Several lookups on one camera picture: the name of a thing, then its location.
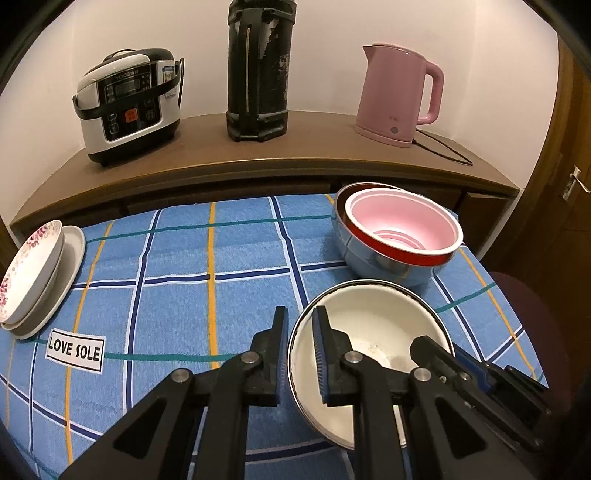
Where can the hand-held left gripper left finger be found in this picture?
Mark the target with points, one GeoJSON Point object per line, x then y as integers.
{"type": "Point", "coordinates": [279, 353]}

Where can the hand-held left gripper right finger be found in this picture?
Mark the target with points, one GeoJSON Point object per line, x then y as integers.
{"type": "Point", "coordinates": [320, 357]}

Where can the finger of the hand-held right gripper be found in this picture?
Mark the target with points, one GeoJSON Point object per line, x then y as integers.
{"type": "Point", "coordinates": [480, 374]}
{"type": "Point", "coordinates": [431, 353]}

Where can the white enamel bowl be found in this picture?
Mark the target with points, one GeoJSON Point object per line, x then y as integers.
{"type": "Point", "coordinates": [369, 318]}

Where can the stainless steel bowl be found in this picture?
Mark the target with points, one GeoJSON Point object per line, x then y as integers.
{"type": "Point", "coordinates": [364, 263]}

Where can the pink red plastic bowl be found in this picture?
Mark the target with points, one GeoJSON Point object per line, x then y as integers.
{"type": "Point", "coordinates": [401, 217]}

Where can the white plate red flower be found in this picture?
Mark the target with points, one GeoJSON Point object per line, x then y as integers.
{"type": "Point", "coordinates": [50, 282]}

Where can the floral white bowl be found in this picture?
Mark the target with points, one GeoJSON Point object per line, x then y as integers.
{"type": "Point", "coordinates": [27, 258]}

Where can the blue plaid blanket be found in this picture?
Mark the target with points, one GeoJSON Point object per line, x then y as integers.
{"type": "Point", "coordinates": [184, 258]}

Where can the brown wooden door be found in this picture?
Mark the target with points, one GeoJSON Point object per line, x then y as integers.
{"type": "Point", "coordinates": [554, 217]}

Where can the brown wooden cabinet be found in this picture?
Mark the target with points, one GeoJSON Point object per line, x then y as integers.
{"type": "Point", "coordinates": [277, 152]}

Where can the white printed label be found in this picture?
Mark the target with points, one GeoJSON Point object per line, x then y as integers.
{"type": "Point", "coordinates": [74, 349]}

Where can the plain white flat plate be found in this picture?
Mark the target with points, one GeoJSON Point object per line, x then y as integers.
{"type": "Point", "coordinates": [75, 249]}

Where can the pink electric kettle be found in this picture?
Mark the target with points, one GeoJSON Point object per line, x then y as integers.
{"type": "Point", "coordinates": [392, 92]}

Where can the white black rice cooker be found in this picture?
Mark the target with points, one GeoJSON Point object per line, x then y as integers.
{"type": "Point", "coordinates": [129, 115]}

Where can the black thermos flask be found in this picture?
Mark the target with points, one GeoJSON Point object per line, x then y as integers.
{"type": "Point", "coordinates": [258, 69]}

